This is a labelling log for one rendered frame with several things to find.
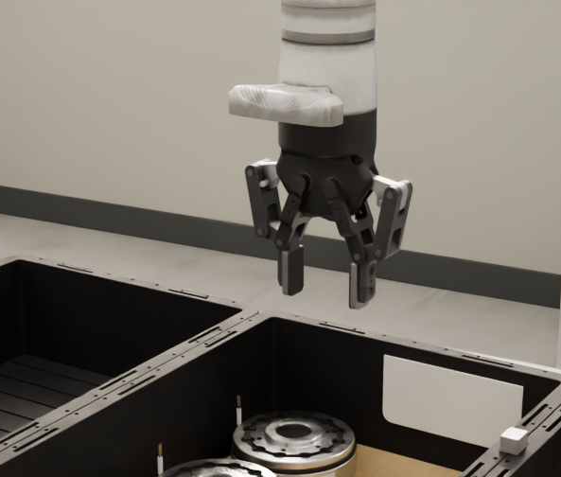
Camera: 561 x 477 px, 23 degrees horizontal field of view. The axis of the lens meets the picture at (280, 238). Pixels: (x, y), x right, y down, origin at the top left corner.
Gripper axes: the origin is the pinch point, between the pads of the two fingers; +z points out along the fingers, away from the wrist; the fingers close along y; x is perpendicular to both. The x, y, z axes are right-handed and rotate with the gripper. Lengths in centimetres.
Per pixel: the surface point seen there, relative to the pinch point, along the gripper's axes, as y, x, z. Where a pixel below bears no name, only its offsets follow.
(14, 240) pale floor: 253, -230, 100
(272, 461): 1.9, 4.9, 14.0
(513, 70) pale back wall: 95, -264, 34
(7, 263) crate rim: 39.8, -6.0, 7.2
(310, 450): 0.2, 1.8, 14.0
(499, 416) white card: -12.1, -7.2, 11.4
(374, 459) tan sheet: -1.8, -5.3, 17.2
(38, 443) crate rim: 10.0, 22.9, 7.1
